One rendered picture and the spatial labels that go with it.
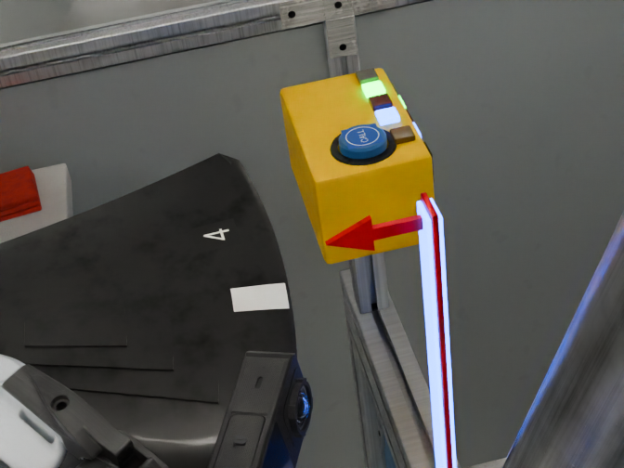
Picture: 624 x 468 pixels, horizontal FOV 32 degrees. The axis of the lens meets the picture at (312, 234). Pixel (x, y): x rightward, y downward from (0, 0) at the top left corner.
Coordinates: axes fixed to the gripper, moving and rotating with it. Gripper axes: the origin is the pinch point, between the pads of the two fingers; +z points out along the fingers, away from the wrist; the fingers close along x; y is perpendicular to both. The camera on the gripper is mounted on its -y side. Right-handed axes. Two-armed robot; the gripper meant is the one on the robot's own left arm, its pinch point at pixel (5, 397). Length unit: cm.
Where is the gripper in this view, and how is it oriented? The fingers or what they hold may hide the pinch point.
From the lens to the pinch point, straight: 58.0
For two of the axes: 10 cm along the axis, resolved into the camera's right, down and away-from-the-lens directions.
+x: 1.9, 7.2, 6.7
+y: -6.4, 6.0, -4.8
